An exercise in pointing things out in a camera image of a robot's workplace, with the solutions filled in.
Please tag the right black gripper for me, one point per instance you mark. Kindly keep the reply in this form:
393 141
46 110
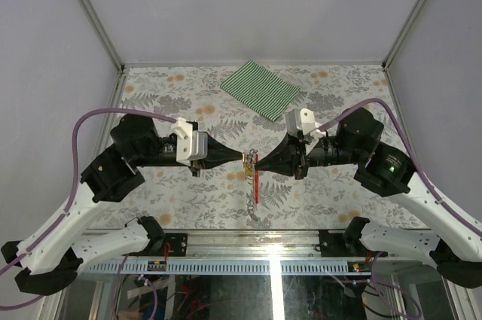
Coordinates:
292 151

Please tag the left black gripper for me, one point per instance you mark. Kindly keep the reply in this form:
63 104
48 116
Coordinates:
217 154

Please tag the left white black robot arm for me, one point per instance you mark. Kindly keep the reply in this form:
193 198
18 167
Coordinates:
52 258

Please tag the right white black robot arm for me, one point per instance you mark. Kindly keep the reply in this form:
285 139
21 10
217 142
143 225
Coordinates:
452 245

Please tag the floral table mat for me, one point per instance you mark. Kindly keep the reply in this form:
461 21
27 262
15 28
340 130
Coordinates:
244 108

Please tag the green striped folded cloth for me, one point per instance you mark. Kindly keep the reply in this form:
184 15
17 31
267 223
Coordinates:
260 90

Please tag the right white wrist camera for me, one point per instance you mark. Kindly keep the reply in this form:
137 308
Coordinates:
302 122

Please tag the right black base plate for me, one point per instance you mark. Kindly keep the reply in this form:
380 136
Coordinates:
331 244

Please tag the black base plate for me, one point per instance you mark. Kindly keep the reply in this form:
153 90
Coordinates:
331 244
172 245

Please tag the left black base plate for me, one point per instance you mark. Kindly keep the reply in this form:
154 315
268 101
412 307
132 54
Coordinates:
172 245

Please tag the aluminium frame profiles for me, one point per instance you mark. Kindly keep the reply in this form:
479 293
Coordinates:
174 56

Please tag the blue slotted cable duct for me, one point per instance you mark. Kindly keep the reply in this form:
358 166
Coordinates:
178 266

